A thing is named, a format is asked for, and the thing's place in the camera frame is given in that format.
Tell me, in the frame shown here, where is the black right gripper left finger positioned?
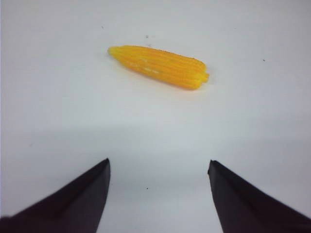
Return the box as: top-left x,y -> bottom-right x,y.
0,159 -> 110,233

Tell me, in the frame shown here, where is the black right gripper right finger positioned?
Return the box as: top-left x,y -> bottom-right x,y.
207,160 -> 311,233

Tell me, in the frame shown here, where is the yellow corn cob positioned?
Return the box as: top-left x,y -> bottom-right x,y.
108,45 -> 209,90

